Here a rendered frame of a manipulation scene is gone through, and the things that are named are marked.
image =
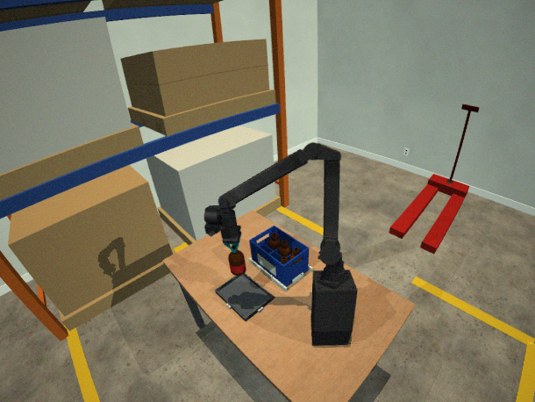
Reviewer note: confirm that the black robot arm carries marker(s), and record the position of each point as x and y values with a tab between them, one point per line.
334	275

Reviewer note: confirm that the blue bottle crate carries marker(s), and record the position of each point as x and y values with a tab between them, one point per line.
270	261

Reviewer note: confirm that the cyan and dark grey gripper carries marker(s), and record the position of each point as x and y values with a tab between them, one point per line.
235	235

